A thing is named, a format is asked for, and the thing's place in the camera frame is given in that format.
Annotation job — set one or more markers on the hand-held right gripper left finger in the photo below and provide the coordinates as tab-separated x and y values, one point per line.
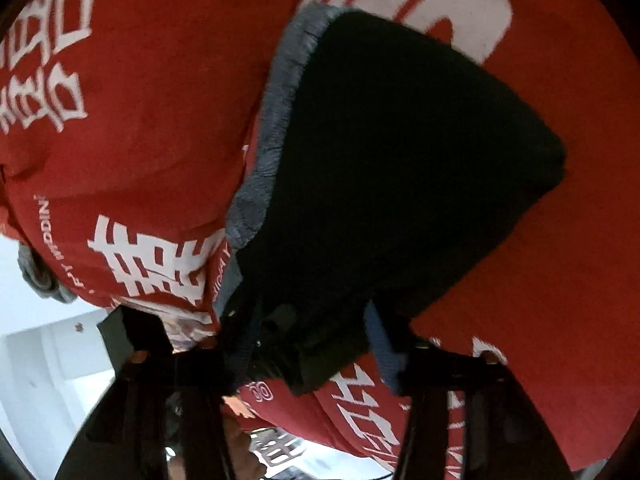
246	355

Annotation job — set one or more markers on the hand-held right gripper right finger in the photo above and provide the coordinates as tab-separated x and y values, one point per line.
381	347

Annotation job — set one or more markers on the black and grey pants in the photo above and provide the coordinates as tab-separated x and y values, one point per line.
400	185

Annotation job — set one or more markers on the person's left hand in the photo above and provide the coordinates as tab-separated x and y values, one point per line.
245	447

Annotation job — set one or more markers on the grey cloth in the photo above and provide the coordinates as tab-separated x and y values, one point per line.
41	276

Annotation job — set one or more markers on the red printed bedsheet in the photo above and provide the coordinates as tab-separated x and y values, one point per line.
140	125

